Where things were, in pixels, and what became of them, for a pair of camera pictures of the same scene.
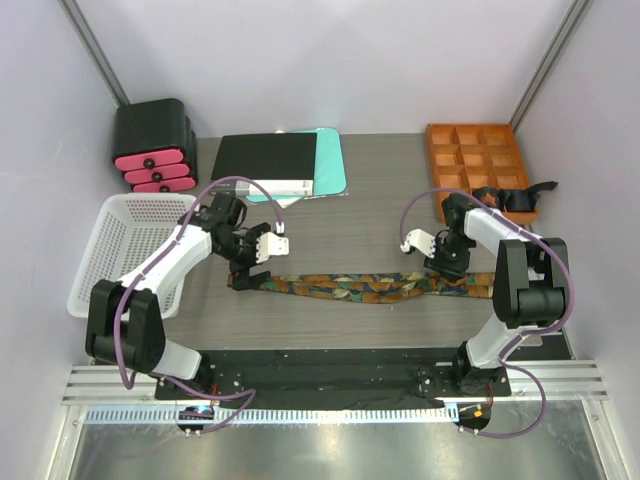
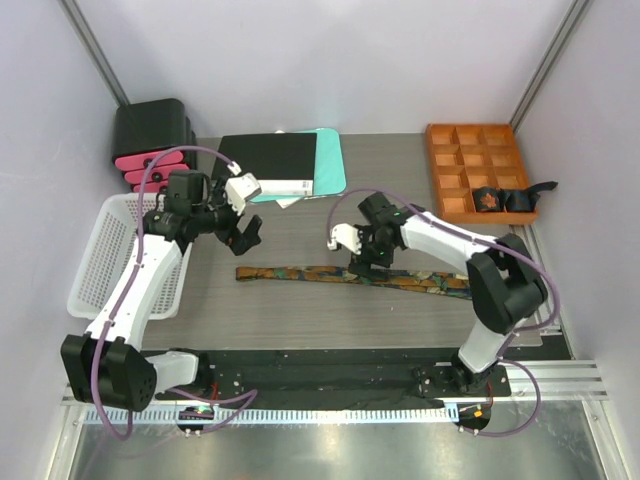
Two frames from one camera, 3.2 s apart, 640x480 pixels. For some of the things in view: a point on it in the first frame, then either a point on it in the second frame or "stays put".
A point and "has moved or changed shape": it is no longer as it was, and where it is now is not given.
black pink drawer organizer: [153, 145] stays put
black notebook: [283, 162] stays put
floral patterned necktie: [377, 288] has moved or changed shape
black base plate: [341, 375] stays put
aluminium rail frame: [562, 381] stays put
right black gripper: [452, 270] to [361, 264]
